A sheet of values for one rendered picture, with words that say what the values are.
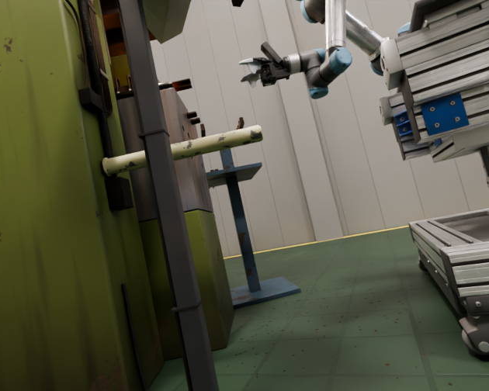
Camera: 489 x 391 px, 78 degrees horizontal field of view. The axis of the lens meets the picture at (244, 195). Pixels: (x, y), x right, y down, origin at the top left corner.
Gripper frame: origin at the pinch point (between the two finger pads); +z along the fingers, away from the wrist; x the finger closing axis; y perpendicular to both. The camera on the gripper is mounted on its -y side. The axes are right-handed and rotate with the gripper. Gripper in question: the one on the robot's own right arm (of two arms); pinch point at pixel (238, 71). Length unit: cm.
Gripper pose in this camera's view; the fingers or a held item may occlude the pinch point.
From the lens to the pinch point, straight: 133.2
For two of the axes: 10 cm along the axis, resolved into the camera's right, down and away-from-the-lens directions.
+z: -9.8, 2.1, 0.2
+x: 0.4, 0.9, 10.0
